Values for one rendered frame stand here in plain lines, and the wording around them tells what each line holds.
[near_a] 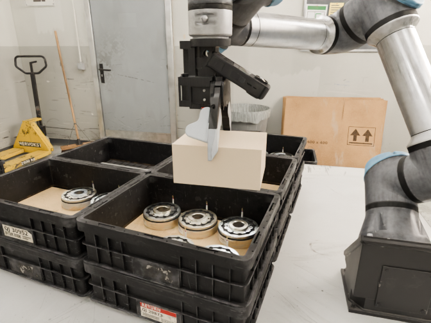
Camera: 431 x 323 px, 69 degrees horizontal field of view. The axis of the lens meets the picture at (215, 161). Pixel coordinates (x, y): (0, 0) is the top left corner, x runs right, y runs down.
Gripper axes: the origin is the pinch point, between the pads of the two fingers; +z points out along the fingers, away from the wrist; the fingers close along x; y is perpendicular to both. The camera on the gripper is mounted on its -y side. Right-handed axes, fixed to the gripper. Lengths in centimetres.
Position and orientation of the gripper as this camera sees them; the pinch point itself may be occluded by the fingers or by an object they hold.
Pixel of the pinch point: (222, 149)
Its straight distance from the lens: 61.0
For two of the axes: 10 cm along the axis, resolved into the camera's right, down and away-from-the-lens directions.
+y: -9.8, -0.7, 2.1
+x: -2.2, 3.3, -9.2
